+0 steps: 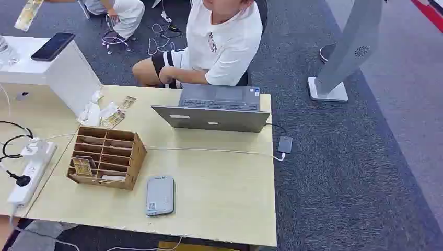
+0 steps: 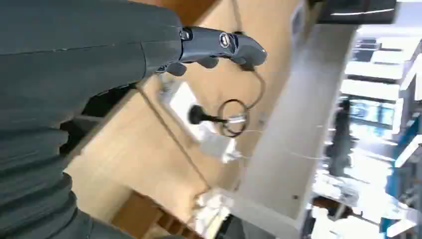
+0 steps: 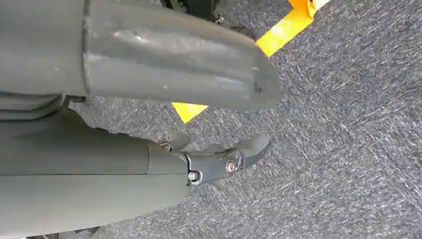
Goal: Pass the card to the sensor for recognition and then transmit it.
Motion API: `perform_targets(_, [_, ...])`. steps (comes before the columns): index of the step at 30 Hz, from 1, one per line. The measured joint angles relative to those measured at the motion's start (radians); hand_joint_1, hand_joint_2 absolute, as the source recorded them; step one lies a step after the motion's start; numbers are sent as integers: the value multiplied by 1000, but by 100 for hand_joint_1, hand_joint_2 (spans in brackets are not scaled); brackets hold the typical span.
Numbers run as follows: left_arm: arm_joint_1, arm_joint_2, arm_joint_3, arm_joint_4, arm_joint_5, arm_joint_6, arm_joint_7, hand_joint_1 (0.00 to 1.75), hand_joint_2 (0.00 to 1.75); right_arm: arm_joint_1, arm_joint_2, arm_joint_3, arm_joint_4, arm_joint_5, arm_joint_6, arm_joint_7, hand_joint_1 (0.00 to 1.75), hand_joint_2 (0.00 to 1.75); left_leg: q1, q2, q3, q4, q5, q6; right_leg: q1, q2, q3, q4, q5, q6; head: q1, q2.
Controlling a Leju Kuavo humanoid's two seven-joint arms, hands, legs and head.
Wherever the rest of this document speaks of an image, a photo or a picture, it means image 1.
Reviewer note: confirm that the yellow card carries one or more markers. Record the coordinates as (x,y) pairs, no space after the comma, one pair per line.
(82,167)

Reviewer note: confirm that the wooden card box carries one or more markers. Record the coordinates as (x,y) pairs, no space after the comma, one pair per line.
(133,156)

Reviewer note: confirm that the person in white shirt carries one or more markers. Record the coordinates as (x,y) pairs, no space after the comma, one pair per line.
(225,45)

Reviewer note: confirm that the grey hub adapter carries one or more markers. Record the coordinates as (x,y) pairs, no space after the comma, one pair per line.
(285,144)

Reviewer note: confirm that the white card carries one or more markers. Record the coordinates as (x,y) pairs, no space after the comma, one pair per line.
(113,178)

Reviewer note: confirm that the silver card reader device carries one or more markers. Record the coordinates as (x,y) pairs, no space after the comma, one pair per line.
(160,195)

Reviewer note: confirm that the grey kiosk stand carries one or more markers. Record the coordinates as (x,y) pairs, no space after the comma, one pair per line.
(346,52)

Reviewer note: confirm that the white power strip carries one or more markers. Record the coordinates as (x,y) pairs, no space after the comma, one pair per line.
(33,173)

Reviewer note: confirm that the black smartphone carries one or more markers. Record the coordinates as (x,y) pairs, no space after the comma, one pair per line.
(53,46)

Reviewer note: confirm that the black plug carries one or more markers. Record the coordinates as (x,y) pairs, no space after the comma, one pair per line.
(19,179)

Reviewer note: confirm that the white computer box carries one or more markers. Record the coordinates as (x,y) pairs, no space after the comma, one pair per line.
(65,74)

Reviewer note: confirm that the white charger plug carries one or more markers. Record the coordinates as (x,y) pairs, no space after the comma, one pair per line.
(31,147)

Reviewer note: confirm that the crumpled plastic wrap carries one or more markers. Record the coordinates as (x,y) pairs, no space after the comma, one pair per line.
(91,112)

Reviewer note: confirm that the grey laptop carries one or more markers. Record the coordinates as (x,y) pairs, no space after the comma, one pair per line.
(214,114)

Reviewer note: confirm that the black office chair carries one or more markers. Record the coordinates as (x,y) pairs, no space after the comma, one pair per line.
(256,41)

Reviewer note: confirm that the person in white trousers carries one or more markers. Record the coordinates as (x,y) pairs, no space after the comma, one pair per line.
(117,12)

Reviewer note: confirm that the printed card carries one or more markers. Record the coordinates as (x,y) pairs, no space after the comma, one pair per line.
(112,120)
(127,103)

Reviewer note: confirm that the yellow printed packet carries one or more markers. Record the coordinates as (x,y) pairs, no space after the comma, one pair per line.
(28,14)

